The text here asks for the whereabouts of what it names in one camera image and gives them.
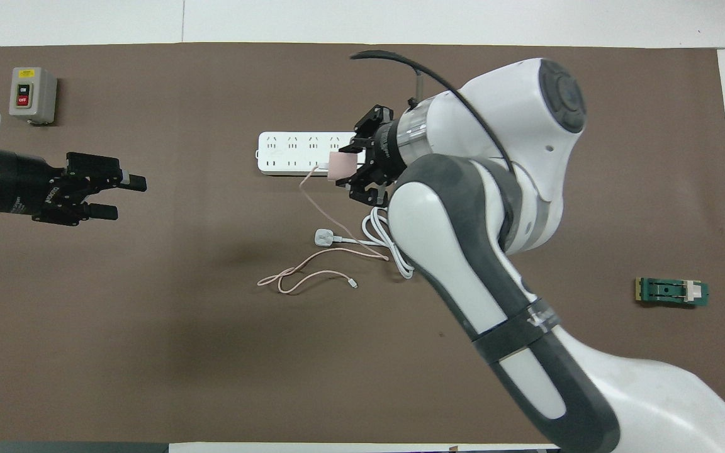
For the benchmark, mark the grey on-off switch box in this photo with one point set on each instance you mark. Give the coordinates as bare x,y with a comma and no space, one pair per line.
32,94

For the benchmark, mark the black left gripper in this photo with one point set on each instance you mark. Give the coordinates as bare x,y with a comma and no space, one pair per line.
29,185

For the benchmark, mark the brown table mat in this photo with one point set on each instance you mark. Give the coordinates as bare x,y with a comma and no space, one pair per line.
211,365

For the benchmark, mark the white power strip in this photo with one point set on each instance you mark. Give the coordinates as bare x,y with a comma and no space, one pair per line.
287,151

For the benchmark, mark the pink usb charger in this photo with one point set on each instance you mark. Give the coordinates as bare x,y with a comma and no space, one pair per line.
343,167

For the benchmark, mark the green knife switch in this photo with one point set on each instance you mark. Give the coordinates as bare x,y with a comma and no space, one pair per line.
671,292

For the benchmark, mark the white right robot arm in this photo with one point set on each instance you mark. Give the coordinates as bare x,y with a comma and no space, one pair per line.
526,126

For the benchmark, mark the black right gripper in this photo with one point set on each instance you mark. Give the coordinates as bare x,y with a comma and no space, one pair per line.
387,151

